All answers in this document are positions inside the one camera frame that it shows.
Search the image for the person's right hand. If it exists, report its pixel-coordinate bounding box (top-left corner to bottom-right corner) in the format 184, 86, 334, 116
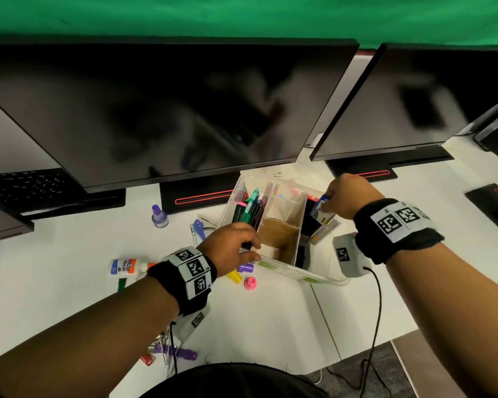
321, 174, 385, 220

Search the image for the person's left hand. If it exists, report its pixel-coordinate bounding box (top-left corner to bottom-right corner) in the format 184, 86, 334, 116
197, 222, 262, 278

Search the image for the bundle of pens and markers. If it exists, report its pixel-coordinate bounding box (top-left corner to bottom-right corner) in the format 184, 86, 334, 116
231, 188, 271, 250

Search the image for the blue staple remover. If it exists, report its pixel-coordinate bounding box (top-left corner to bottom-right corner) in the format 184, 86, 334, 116
190, 219, 206, 247

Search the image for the clear plastic storage box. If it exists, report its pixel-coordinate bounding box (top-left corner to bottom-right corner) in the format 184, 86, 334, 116
217, 174, 354, 286

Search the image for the black stapler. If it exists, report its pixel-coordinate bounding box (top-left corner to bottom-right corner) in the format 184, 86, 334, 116
297, 198, 323, 268

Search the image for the purple ink bottle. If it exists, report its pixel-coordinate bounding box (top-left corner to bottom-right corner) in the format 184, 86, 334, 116
151, 205, 170, 228

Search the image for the white glue bottle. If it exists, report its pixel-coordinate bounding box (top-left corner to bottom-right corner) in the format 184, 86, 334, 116
109, 258, 157, 280

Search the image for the purple plastic clip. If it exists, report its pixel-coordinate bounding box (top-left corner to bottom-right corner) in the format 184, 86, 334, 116
153, 343, 198, 361

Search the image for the person's right forearm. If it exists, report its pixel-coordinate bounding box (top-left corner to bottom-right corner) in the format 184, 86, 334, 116
386, 242, 498, 398

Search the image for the person's left forearm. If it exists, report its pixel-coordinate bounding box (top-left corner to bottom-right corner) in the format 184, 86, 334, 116
0, 277, 179, 398

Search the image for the white desk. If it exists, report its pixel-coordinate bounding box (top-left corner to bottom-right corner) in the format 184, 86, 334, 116
0, 134, 498, 398

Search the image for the person's black clothing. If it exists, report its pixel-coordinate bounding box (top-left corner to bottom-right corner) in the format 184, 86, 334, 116
139, 362, 331, 398

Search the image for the black marker wristband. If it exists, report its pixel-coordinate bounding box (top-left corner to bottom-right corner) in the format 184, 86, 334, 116
352, 197, 445, 265
147, 246, 218, 316

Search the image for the black keyboard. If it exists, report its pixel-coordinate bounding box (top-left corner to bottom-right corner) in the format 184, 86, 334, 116
0, 168, 88, 212
18, 188, 127, 220

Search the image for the green backdrop cloth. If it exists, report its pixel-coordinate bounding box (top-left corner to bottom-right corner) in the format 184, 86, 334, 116
0, 0, 498, 48

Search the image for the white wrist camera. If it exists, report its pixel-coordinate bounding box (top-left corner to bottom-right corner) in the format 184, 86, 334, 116
331, 232, 370, 278
172, 304, 211, 343

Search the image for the black cable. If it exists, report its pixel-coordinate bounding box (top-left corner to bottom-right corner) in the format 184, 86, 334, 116
169, 321, 179, 376
325, 265, 393, 398

